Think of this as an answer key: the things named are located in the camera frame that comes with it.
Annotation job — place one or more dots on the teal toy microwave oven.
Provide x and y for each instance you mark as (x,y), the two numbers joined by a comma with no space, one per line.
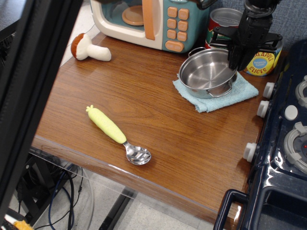
(169,25)

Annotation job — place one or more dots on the light blue folded cloth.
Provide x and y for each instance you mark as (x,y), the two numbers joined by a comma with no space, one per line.
(241,90)

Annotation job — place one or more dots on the tomato sauce can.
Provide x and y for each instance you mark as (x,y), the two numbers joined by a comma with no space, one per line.
(222,17)

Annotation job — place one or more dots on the pineapple slices can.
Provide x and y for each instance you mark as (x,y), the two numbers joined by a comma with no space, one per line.
(264,63)

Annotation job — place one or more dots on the white stove knob front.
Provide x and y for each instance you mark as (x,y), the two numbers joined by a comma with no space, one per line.
(249,152)

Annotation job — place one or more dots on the plush toy mushroom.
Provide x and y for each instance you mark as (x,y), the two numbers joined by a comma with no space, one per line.
(82,48)

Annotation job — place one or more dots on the white stove knob rear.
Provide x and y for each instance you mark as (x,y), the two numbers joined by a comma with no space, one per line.
(268,90)

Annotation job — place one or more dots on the dark blue toy stove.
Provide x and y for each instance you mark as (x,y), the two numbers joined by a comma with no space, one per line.
(277,183)

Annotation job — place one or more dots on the white stove knob middle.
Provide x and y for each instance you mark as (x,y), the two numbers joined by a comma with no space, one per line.
(263,108)

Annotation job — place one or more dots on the round stainless steel pot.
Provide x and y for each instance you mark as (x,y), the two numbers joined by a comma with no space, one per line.
(206,74)

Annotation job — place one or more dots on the spoon with yellow-green handle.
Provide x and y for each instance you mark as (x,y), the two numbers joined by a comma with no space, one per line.
(135,154)

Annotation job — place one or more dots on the white stove knob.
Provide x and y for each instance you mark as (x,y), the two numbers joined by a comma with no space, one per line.
(263,108)
(268,90)
(249,152)

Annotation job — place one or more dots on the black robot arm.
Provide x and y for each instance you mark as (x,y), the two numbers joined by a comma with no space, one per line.
(122,119)

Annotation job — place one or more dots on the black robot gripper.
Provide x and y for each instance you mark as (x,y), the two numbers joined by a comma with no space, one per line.
(252,34)

